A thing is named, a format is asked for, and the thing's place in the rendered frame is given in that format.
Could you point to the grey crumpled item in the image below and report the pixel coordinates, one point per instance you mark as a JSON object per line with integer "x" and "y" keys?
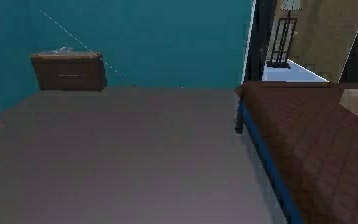
{"x": 61, "y": 50}

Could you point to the black floor lamp stand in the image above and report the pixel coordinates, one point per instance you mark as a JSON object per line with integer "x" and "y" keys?
{"x": 282, "y": 40}

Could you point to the brown quilted bed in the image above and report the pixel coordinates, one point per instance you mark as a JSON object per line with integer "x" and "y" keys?
{"x": 313, "y": 146}

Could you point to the dark brown nightstand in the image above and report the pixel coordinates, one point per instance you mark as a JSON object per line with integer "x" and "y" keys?
{"x": 68, "y": 73}

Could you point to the black room door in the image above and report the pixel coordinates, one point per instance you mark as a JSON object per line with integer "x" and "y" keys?
{"x": 262, "y": 40}

